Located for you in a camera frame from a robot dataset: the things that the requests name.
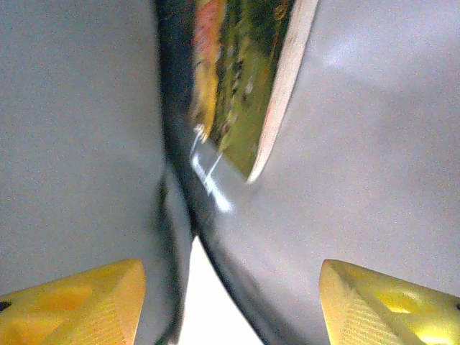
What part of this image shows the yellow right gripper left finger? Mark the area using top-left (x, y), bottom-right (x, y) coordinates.
top-left (0, 258), bottom-right (147, 345)

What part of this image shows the orange yellow packet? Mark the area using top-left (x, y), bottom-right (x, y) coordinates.
top-left (189, 0), bottom-right (321, 185)

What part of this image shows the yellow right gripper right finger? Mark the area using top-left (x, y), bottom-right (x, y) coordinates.
top-left (318, 258), bottom-right (460, 345)

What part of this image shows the navy blue backpack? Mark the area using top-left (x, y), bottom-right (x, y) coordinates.
top-left (0, 0), bottom-right (460, 345)

